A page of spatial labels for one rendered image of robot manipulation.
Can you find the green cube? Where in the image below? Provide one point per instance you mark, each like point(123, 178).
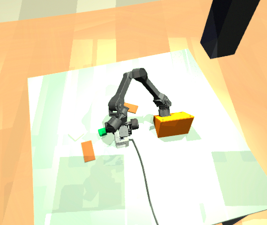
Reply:
point(102, 132)

